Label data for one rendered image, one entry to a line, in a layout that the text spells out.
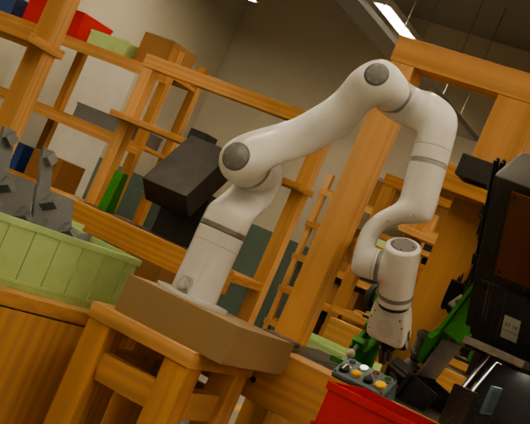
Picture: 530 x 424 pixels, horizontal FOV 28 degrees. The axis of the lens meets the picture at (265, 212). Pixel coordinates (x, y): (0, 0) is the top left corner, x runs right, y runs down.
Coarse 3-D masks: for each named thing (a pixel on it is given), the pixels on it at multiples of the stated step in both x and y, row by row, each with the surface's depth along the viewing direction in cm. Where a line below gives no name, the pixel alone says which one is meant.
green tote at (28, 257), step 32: (0, 224) 253; (32, 224) 259; (0, 256) 256; (32, 256) 263; (64, 256) 271; (96, 256) 280; (128, 256) 289; (32, 288) 266; (64, 288) 274; (96, 288) 283
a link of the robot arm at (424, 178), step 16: (416, 160) 246; (432, 160) 245; (416, 176) 245; (432, 176) 245; (416, 192) 244; (432, 192) 245; (400, 208) 245; (416, 208) 244; (432, 208) 245; (368, 224) 246; (384, 224) 246; (368, 240) 246; (352, 256) 247; (368, 256) 245; (352, 272) 248; (368, 272) 245
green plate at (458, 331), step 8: (464, 296) 280; (456, 304) 280; (464, 304) 281; (456, 312) 281; (464, 312) 280; (448, 320) 280; (456, 320) 281; (464, 320) 280; (440, 328) 281; (448, 328) 281; (456, 328) 280; (464, 328) 279; (440, 336) 283; (448, 336) 289; (456, 336) 280
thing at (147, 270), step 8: (136, 256) 1170; (144, 264) 1164; (152, 264) 1160; (136, 272) 1166; (144, 272) 1163; (152, 272) 1159; (160, 272) 1157; (168, 272) 1174; (152, 280) 1157; (160, 280) 1164; (168, 280) 1181
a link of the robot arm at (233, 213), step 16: (272, 176) 263; (240, 192) 268; (256, 192) 266; (272, 192) 268; (208, 208) 262; (224, 208) 259; (240, 208) 261; (256, 208) 265; (208, 224) 259; (224, 224) 258; (240, 224) 260
